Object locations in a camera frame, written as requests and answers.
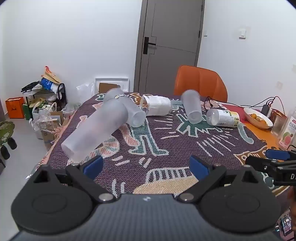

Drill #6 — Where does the black cable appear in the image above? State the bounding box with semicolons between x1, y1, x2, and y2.
203;96;226;110

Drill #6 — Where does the grey door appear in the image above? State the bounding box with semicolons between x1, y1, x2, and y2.
134;0;206;93

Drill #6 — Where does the short frosted plastic cup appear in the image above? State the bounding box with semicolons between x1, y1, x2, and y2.
181;90;203;124

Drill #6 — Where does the printed patterned blanket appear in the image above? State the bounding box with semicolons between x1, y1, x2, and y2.
43;92;287;197

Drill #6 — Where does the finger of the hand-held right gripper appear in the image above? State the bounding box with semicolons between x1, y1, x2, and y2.
265;149;296;161
245;156;279;174

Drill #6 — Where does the clear cup with yellow label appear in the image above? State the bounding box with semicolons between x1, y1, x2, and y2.
206;108;240;128

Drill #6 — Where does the clear plastic bag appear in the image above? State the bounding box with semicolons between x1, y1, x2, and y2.
76;81;96;103

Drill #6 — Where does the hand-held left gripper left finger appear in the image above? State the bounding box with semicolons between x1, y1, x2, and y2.
24;155;117;204

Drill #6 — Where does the tall frosted plastic cup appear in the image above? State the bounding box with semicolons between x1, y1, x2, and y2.
61;98;129;162

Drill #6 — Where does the clear plastic container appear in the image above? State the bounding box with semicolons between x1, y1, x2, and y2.
270;113;288;136

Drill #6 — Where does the black door handle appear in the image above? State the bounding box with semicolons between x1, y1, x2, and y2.
143;37;156;55

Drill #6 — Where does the frosted cup with small stickers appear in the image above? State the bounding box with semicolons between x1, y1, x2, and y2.
102;88;147;128

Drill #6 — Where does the juice carton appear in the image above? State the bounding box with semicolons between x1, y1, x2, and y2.
278;110;296;150

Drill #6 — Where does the pile of small oranges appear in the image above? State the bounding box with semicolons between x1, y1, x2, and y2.
248;112;270;127

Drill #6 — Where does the white foam tray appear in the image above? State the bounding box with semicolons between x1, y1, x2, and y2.
95;77;130;93

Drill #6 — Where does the white tote bag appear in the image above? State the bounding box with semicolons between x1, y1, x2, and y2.
32;102;58;121

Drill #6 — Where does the black charger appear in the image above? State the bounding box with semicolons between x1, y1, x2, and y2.
261;104;273;117

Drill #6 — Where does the black metal rack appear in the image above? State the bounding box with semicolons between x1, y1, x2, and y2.
25;83;67;112

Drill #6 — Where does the white bowl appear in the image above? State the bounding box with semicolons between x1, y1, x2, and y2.
243;107;274;129

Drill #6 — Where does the green bag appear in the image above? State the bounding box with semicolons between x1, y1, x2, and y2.
22;103;33;120

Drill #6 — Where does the tan paper bag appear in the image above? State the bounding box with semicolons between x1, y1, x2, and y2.
41;66;62;84

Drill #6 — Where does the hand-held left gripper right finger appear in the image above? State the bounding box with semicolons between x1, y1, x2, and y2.
176;155;270;204

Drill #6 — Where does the blue and white bag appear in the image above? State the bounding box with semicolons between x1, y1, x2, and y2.
40;78;58;92

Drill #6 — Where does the brown cardboard box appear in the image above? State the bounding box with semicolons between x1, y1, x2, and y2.
99;82;121;93

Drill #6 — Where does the orange box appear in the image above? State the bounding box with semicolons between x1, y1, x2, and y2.
5;97;25;119

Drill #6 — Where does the orange chair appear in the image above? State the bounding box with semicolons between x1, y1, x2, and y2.
173;65;228;102

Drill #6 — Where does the white paper-wrapped cup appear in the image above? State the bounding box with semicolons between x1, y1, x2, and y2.
139;94;173;116

